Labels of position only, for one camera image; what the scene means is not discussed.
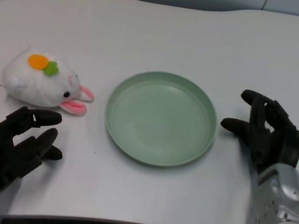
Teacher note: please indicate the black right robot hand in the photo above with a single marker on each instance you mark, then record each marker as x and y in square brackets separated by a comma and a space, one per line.
[281, 138]

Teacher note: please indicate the green round plate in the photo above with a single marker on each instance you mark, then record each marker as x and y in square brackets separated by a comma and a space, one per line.
[162, 123]

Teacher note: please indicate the white plush rabbit doll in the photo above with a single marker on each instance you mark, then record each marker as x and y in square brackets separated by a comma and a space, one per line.
[38, 83]

